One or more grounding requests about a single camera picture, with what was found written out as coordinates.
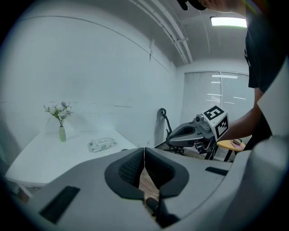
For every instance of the white artificial flower bouquet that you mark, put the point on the white artificial flower bouquet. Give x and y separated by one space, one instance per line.
59 111

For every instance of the rectangular ceiling light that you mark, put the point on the rectangular ceiling light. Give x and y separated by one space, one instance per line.
228 21

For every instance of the person's right forearm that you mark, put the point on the person's right forearm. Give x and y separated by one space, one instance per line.
243 124

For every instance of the window with white blinds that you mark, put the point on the window with white blinds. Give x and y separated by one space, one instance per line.
198 94

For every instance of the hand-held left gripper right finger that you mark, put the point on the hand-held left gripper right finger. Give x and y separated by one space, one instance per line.
192 176

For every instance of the round yellow side table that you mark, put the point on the round yellow side table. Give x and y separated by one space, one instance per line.
225 144

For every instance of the pink notebook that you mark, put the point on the pink notebook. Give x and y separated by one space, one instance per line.
238 146

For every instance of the white ceiling pipes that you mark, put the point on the white ceiling pipes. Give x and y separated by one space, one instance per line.
180 45

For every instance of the white wet wipe pack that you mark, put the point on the white wet wipe pack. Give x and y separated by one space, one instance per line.
97 148

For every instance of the person's black clothing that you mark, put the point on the person's black clothing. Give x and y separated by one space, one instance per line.
264 56

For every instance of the person's head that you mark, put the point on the person's head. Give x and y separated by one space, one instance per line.
225 5

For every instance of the black head-worn camera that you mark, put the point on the black head-worn camera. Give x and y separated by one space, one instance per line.
183 5

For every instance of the green glass vase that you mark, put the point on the green glass vase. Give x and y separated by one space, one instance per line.
62 135

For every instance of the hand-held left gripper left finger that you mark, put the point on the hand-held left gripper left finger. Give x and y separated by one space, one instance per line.
90 180

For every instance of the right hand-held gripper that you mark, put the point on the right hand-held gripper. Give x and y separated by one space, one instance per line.
221 126

